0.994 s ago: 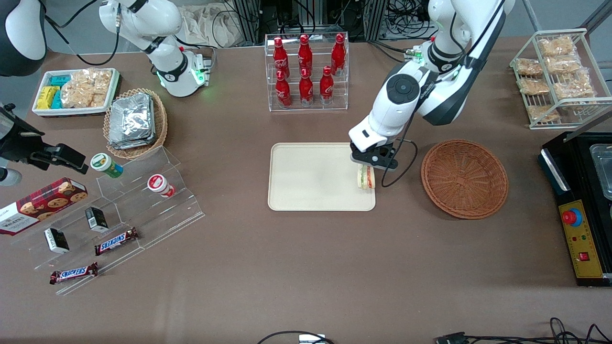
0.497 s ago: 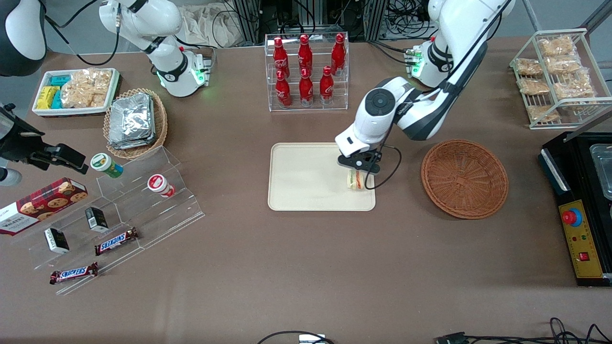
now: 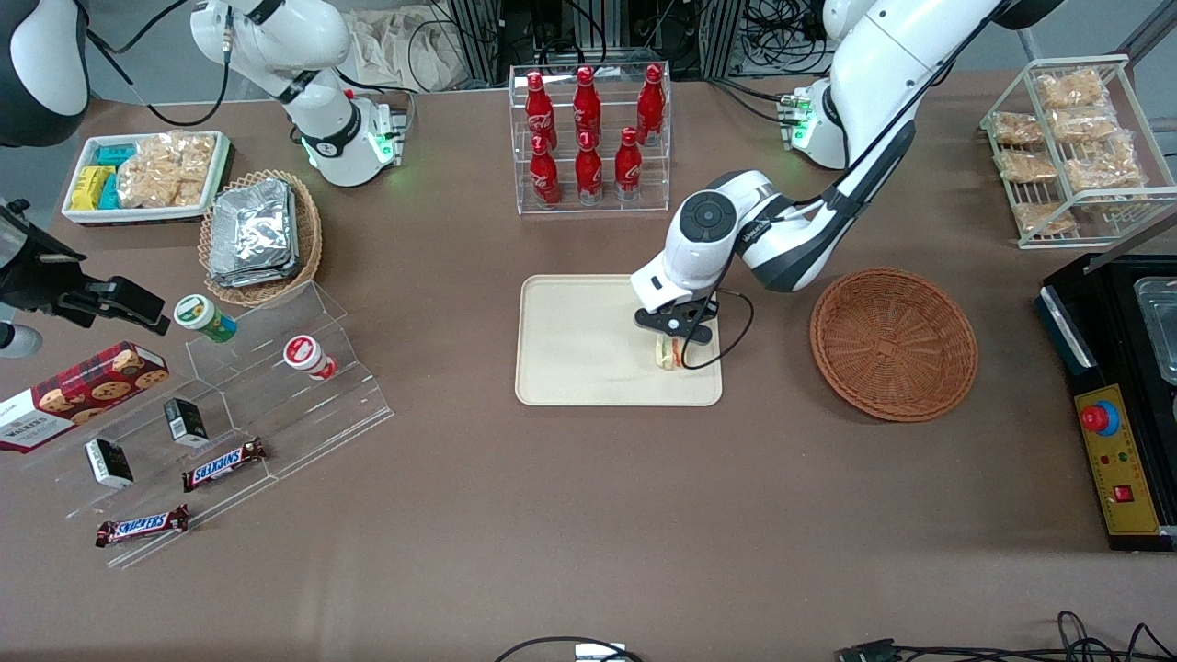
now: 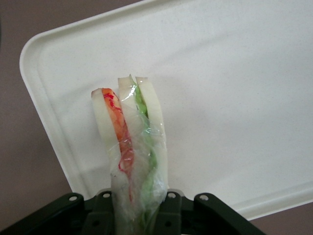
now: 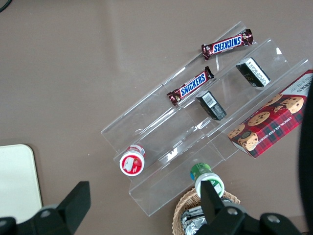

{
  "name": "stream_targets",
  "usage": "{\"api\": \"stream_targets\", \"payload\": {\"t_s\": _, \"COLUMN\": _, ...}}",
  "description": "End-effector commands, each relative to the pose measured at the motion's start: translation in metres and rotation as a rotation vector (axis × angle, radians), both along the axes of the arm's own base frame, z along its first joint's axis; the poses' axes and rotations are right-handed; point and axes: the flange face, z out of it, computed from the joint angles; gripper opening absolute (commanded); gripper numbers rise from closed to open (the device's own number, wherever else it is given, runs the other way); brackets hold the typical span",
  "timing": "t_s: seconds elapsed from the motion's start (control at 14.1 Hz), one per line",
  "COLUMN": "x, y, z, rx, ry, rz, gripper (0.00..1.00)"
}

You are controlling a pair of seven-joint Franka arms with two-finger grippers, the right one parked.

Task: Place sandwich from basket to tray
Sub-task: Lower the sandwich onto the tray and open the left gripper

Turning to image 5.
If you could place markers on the clear acrylic stepped stand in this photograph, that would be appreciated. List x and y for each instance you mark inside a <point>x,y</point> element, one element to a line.
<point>171,137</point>

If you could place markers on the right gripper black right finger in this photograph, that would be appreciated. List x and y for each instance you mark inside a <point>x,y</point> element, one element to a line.
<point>212,208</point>

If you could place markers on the green yogurt cup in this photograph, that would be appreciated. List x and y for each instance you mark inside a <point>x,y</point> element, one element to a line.
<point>199,171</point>

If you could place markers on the silver foil packet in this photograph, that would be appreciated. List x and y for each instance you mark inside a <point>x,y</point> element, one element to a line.
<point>193,220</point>

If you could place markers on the oval light wicker basket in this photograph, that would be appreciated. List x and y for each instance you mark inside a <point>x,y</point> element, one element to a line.
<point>183,203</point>

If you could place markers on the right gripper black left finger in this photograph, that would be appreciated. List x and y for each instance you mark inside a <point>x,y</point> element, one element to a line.
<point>73,205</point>

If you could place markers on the red tartan cookie box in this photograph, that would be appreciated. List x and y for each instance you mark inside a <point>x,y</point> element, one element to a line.
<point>269,122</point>

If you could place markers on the small black box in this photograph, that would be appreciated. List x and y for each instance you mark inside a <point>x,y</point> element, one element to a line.
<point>253,72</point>
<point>211,105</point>

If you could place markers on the red yogurt cup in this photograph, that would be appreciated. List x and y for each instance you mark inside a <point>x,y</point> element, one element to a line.
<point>132,164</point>

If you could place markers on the beige plastic tray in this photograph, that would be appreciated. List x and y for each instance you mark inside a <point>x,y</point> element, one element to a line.
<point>17,181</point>

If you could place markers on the brown Snickers bar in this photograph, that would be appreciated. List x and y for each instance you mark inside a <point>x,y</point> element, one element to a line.
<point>227,44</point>
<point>190,86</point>

